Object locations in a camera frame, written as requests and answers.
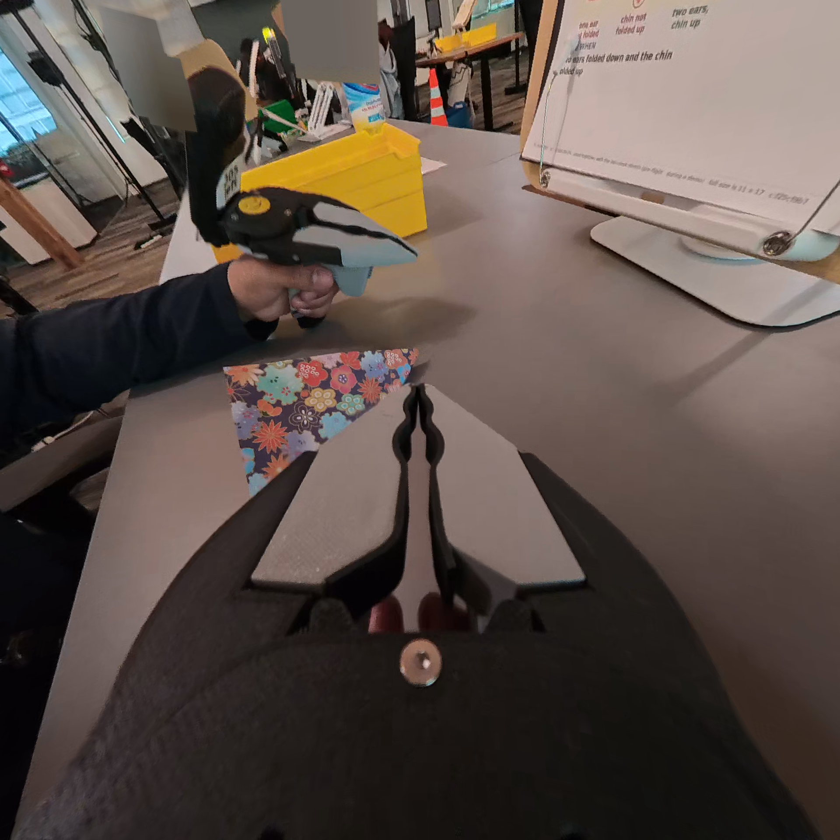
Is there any wipes canister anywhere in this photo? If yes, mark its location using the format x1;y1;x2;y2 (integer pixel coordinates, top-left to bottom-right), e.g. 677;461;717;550
341;81;388;132

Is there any floral origami paper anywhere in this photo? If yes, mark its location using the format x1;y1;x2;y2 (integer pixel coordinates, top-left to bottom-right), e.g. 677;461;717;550
223;348;421;497

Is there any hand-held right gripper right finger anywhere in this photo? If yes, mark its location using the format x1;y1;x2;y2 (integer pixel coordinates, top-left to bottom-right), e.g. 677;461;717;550
418;384;587;616

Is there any wooden beam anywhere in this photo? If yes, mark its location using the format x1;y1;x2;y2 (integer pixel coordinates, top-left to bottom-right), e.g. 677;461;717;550
0;177;84;271

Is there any grey chair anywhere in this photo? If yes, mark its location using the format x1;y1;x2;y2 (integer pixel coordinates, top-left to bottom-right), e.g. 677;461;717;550
0;410;127;514

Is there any yellow tray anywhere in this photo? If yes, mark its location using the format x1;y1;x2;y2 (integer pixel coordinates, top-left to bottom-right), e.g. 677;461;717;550
434;24;500;53

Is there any black tripod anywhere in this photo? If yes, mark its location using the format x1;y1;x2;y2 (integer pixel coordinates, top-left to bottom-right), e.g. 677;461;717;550
12;0;173;232

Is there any background desk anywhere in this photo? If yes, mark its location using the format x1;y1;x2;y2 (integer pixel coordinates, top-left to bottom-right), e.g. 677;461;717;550
415;31;527;132

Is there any white instruction sheet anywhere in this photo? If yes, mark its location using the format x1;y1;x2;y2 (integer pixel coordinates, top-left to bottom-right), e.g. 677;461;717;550
521;0;840;227

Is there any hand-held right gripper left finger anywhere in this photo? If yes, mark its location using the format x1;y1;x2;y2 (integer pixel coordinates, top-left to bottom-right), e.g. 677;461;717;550
251;384;419;619

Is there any yellow plastic bin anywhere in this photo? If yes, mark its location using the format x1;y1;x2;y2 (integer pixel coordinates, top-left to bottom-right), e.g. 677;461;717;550
213;121;429;265

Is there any person's left hand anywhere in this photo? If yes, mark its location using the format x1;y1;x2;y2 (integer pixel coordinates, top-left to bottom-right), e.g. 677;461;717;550
227;255;340;326

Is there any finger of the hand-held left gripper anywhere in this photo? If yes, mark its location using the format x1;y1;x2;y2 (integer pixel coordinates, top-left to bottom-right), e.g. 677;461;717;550
310;199;403;242
297;226;419;270

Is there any wooden document stand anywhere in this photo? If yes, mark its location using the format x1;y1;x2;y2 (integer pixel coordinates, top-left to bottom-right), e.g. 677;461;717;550
520;0;840;328

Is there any person's left forearm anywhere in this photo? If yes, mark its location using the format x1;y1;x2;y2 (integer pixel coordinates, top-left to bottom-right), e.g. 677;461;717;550
0;261;278;454

